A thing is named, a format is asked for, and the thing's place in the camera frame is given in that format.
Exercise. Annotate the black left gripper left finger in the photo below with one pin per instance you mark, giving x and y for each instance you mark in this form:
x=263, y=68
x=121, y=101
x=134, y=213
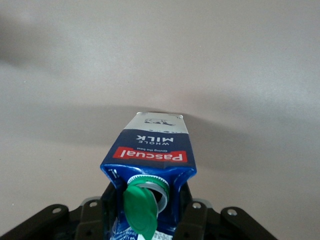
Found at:
x=90, y=220

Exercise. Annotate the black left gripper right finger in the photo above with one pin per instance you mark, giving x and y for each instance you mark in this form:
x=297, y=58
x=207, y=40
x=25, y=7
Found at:
x=195, y=222

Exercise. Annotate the blue white milk carton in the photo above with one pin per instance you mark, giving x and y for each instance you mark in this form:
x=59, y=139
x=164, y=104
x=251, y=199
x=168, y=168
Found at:
x=150, y=150

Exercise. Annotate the brown table cover sheet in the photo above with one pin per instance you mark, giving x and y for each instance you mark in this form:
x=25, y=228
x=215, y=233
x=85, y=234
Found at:
x=160, y=50

